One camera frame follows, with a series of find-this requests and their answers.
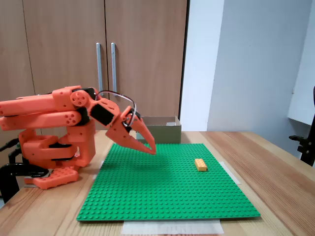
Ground black table clamp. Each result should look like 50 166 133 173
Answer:
0 152 50 204

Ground black power cable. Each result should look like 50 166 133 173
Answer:
0 139 20 152

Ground gripper servo cable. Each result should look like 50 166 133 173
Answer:
96 90 137 128

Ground black stand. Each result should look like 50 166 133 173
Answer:
289 86 315 168

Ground brown wooden cabinet door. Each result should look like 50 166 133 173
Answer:
0 0 36 149
105 0 190 132
23 0 110 131

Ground silver cabinet door handle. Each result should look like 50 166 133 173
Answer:
96 42 104 93
111 42 118 94

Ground yellow lego block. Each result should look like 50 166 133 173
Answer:
194 158 209 172

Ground brown cardboard box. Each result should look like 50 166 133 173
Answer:
136 116 182 145

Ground translucent masking tape strip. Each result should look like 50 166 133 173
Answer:
93 161 104 180
222 161 242 185
122 219 224 236

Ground green lego baseplate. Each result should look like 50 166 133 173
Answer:
76 143 261 222

